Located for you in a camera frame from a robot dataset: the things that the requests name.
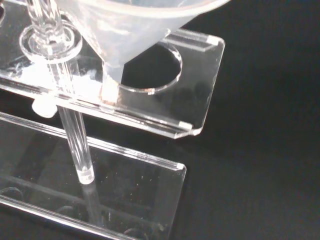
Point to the black cloth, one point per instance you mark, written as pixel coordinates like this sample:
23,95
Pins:
262,150

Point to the clear acrylic funnel stand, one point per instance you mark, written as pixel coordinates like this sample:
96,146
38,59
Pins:
195,87

